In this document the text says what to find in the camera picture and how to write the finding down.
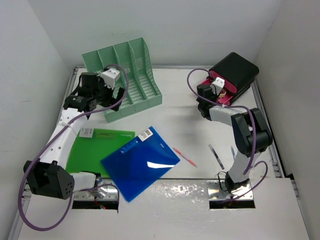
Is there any clear tape roll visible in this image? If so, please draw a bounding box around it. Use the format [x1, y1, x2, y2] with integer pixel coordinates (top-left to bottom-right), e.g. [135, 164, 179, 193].
[218, 89, 227, 99]

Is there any mint green file organizer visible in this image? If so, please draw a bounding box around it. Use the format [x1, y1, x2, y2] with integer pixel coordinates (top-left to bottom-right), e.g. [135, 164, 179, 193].
[81, 37, 163, 123]

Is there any black pink drawer box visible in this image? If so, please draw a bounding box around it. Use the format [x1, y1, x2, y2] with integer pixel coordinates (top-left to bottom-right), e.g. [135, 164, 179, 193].
[203, 52, 260, 106]

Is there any purple clear pen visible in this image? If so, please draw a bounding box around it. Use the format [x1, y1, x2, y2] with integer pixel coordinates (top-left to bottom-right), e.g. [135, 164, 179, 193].
[208, 144, 225, 170]

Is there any red pen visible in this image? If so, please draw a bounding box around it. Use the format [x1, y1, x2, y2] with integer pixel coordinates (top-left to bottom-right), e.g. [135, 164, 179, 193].
[172, 147, 197, 168]

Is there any blue plastic folder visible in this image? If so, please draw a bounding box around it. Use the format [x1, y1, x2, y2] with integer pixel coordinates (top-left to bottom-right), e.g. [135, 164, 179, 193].
[101, 126, 180, 202]

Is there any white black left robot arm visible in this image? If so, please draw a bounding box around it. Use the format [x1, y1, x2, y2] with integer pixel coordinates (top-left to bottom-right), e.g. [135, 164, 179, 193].
[23, 68, 125, 200]

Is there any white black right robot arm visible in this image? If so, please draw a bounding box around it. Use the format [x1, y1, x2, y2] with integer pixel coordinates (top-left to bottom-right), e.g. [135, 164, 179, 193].
[196, 84, 273, 193]

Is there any green plastic folder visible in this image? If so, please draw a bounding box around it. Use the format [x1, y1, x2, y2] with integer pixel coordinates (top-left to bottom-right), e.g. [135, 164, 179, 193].
[65, 127, 136, 178]

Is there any blue clear pen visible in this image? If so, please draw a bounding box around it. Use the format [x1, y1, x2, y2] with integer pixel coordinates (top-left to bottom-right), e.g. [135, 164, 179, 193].
[230, 145, 236, 160]

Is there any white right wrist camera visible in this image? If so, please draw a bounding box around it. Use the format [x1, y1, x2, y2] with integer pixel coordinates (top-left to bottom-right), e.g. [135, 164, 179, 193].
[211, 77, 225, 96]

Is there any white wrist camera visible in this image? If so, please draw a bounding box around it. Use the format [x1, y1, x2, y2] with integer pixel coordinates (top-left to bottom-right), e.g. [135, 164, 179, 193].
[100, 68, 121, 90]
[211, 77, 225, 96]

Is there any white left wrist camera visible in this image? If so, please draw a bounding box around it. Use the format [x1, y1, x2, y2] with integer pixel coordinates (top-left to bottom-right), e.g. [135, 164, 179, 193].
[100, 68, 121, 90]

